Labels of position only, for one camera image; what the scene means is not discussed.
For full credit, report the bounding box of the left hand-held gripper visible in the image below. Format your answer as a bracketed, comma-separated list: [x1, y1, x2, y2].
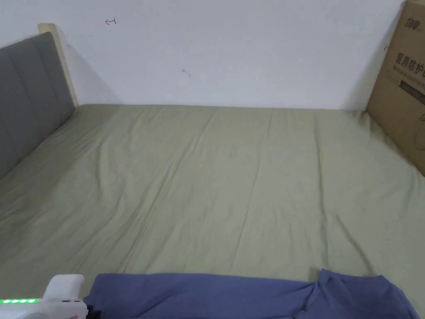
[0, 274, 102, 319]

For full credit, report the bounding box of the dark blue shirt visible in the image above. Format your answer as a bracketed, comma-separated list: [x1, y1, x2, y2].
[81, 268, 422, 319]

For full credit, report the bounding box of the bed with pale green sheet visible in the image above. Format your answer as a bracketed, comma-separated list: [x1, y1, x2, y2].
[0, 103, 425, 319]

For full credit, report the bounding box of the grey padded headboard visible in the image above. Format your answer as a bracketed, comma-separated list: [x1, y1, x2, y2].
[0, 23, 80, 180]

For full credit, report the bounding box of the brown cardboard carton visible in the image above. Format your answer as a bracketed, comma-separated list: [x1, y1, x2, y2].
[365, 0, 425, 176]

